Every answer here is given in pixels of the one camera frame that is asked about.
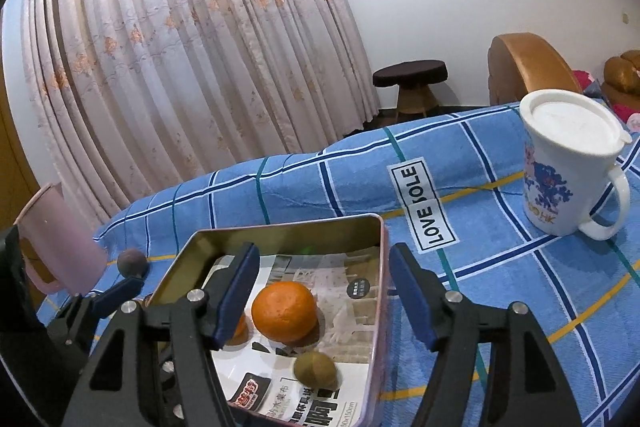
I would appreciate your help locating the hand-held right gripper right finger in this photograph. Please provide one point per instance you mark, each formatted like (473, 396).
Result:
(411, 302)

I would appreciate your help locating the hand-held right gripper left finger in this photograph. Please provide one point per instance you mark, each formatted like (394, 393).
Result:
(234, 302)

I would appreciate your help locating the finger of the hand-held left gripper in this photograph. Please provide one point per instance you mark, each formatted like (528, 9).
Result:
(120, 293)

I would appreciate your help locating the purple sweet potato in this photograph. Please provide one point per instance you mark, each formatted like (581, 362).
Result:
(132, 263)

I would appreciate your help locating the large orange mandarin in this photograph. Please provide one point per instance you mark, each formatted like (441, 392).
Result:
(285, 312)

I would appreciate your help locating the metal tin box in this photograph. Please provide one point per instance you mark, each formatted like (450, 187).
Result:
(300, 232)

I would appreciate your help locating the small orange mandarin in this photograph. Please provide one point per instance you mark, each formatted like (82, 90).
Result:
(240, 332)

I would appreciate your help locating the printed paper sheet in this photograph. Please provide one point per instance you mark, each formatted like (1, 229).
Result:
(350, 307)

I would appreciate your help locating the pink cup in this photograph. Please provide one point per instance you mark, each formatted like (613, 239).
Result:
(60, 232)

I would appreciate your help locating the blue checkered blanket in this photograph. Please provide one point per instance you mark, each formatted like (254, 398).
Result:
(500, 257)

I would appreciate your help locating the green kiwi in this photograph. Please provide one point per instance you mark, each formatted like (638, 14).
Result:
(315, 368)

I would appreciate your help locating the wooden door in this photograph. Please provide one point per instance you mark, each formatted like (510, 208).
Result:
(12, 157)

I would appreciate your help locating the white lidded mug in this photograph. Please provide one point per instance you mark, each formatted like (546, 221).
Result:
(565, 157)

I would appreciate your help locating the round dark stool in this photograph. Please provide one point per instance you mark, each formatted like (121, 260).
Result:
(410, 74)

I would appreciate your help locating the brown leather sofa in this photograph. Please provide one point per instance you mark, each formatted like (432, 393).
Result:
(525, 67)

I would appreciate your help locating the floral beige curtain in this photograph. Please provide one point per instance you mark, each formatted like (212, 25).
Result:
(175, 32)

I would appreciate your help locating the pink floral cloth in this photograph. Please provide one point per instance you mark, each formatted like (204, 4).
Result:
(582, 79)

